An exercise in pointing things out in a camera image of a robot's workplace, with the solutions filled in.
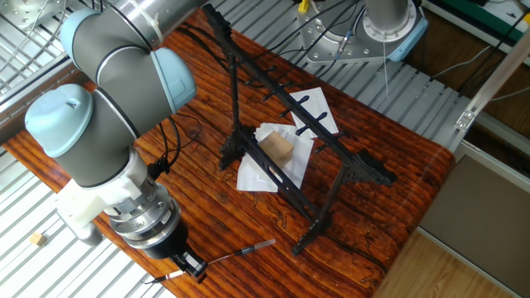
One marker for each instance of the single white paper sheet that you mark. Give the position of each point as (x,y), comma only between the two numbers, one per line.
(316,105)

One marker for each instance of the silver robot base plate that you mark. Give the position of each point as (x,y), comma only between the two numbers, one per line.
(327,45)

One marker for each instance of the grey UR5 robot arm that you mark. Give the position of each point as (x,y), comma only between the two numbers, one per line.
(120,95)

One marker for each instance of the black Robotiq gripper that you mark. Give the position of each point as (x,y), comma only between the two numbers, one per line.
(167,244)

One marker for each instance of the thin metal utensil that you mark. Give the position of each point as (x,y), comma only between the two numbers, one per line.
(236,253)

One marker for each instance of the wood grain table mat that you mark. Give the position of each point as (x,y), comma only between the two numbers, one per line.
(232,215)

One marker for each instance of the aluminium profile post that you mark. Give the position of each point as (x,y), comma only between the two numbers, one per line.
(492,78)

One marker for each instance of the large wooden block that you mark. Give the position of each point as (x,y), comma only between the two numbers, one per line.
(276,149)

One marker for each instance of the black ornate pen rack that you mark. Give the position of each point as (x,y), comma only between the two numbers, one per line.
(290,120)

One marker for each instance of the small wooden cube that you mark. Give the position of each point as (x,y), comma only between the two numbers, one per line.
(38,239)

